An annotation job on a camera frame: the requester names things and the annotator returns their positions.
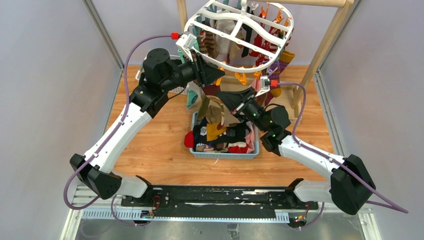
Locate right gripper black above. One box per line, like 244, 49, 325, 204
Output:
215, 87, 269, 133

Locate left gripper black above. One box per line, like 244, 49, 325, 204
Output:
161, 49, 226, 93

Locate white oval sock hanger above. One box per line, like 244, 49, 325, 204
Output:
183, 0, 295, 73

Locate mint green sock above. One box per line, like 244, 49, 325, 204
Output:
185, 89, 199, 109

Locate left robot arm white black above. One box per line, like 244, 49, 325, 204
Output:
69, 48, 225, 207

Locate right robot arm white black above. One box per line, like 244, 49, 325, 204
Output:
216, 87, 376, 215

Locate white laundry basket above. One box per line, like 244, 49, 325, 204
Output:
135, 54, 188, 95

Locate mustard yellow sock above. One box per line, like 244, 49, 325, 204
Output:
206, 122, 227, 142

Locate red sock in basket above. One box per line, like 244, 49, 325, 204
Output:
183, 131, 195, 149

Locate red patterned sock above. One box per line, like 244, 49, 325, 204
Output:
248, 26, 291, 67

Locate blue sock basket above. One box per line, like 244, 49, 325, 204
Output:
189, 126, 261, 160

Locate maroon purple striped sock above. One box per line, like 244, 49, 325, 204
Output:
264, 50, 296, 106

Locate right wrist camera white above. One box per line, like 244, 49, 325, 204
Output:
255, 75, 272, 97

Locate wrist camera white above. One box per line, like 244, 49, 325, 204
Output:
176, 31, 199, 63
255, 75, 272, 97

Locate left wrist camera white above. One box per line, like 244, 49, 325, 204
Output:
176, 31, 199, 63

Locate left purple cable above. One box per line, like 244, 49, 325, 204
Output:
62, 31, 181, 227

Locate wooden rack frame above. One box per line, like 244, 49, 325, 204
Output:
176, 0, 357, 119

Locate black mounting base plate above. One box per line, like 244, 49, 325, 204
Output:
120, 185, 319, 224

